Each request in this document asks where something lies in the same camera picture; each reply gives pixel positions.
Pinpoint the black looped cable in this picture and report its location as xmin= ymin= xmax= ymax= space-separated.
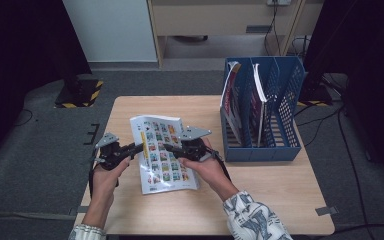
xmin=290 ymin=34 xmax=312 ymax=58

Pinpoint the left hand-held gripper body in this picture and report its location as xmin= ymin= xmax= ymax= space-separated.
xmin=93 ymin=132 xmax=131 ymax=171

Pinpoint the white cabinet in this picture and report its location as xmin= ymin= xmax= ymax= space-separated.
xmin=61 ymin=0 xmax=158 ymax=63

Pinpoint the grey floor tape strip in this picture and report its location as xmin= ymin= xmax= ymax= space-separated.
xmin=0 ymin=211 xmax=78 ymax=221

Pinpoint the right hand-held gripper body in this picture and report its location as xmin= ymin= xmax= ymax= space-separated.
xmin=178 ymin=125 xmax=215 ymax=162

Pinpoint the black and red magazine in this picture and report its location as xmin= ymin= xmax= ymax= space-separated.
xmin=220 ymin=60 xmax=248 ymax=147

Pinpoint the person's left hand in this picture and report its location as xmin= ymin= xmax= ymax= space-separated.
xmin=91 ymin=156 xmax=131 ymax=201

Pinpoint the long black floor cable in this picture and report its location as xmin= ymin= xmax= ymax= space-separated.
xmin=336 ymin=99 xmax=370 ymax=234

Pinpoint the black striped stand base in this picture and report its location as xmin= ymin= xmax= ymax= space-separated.
xmin=53 ymin=78 xmax=105 ymax=109
xmin=296 ymin=81 xmax=335 ymax=108

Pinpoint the beige wooden desk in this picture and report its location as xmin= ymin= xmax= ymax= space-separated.
xmin=146 ymin=0 xmax=324 ymax=69

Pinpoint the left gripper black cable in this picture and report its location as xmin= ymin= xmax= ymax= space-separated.
xmin=87 ymin=155 xmax=98 ymax=198

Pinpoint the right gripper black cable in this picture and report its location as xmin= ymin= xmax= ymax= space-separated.
xmin=209 ymin=149 xmax=233 ymax=183

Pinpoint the white magazine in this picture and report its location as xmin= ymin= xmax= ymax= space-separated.
xmin=128 ymin=114 xmax=201 ymax=196

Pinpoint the black curtain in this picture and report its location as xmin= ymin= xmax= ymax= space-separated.
xmin=0 ymin=0 xmax=92 ymax=174
xmin=302 ymin=0 xmax=384 ymax=192

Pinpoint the black power cable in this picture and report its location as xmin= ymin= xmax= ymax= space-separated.
xmin=263 ymin=3 xmax=283 ymax=57

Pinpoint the person's right hand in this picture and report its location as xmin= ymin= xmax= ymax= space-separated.
xmin=178 ymin=155 xmax=230 ymax=195

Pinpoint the blue plastic file rack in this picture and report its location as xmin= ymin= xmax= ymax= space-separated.
xmin=219 ymin=55 xmax=307 ymax=163

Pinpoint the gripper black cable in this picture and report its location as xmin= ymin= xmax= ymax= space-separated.
xmin=209 ymin=149 xmax=233 ymax=183
xmin=87 ymin=155 xmax=98 ymax=198

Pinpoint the grey tape piece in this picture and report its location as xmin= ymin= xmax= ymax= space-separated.
xmin=68 ymin=205 xmax=90 ymax=216
xmin=314 ymin=205 xmax=340 ymax=217

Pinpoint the black floor tape mark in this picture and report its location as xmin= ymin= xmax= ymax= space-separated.
xmin=82 ymin=123 xmax=101 ymax=146

